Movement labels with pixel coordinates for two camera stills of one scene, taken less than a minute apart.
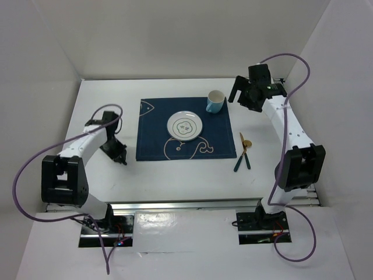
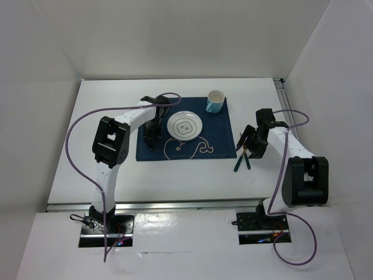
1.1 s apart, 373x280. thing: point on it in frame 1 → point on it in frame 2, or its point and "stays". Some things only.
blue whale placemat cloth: (154, 143) stays
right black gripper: (243, 83) → (257, 152)
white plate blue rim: (184, 125) stays
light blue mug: (215, 98) stays
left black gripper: (113, 154) → (155, 135)
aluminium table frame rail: (311, 199) stays
